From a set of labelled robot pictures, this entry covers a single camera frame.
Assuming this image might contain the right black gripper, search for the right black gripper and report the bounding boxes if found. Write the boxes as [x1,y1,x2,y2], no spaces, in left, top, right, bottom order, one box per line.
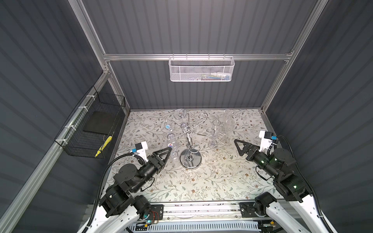
[234,138,279,180]

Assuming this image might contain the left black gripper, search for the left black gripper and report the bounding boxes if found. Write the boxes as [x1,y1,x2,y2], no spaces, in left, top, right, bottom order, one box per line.
[131,146,170,195]

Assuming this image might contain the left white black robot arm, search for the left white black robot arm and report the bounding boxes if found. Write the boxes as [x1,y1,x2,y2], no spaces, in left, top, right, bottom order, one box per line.
[78,147,172,233]

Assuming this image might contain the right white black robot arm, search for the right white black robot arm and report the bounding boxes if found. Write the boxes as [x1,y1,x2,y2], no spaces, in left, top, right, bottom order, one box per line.
[234,139,336,233]

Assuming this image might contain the chrome wine glass rack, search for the chrome wine glass rack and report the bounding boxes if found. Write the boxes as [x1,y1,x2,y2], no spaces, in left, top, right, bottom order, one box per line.
[167,112,214,170]

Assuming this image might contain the floral table mat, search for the floral table mat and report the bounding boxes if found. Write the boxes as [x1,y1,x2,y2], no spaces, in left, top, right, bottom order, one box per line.
[117,109,280,202]

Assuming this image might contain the yellow black striped tool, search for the yellow black striped tool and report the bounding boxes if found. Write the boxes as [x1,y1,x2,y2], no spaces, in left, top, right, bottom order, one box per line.
[94,136,113,158]

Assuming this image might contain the black pad in basket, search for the black pad in basket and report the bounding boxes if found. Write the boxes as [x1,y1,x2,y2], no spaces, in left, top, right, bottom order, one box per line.
[83,111,116,135]

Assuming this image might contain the items in white basket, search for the items in white basket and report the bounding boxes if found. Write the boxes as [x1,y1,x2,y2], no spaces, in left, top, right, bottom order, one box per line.
[192,72,231,81]

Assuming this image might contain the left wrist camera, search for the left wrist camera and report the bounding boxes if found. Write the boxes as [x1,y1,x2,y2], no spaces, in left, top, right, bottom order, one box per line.
[130,141,148,165]

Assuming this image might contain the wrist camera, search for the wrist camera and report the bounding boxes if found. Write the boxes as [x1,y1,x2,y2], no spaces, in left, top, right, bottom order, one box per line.
[259,131,278,152]
[130,141,148,165]

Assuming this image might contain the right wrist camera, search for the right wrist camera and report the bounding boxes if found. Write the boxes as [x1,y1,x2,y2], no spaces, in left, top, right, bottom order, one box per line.
[259,131,278,152]

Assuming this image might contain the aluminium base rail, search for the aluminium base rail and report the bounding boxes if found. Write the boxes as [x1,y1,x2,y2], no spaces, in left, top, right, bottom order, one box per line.
[84,199,318,233]

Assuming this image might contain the black wire basket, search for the black wire basket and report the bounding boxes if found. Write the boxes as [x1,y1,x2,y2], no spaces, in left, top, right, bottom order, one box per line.
[55,87,126,159]

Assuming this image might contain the left black corrugated cable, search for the left black corrugated cable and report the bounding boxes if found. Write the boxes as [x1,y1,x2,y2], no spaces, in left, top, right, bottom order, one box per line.
[81,152,145,233]

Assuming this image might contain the black corrugated cable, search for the black corrugated cable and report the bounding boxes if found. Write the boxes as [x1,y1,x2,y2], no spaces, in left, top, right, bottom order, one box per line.
[81,152,145,233]
[275,135,334,233]

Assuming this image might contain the white wire mesh basket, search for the white wire mesh basket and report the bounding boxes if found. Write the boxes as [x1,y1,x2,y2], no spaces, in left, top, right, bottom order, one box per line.
[168,56,235,82]

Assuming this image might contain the right black corrugated cable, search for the right black corrugated cable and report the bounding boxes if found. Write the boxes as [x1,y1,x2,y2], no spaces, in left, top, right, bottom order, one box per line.
[275,135,334,233]

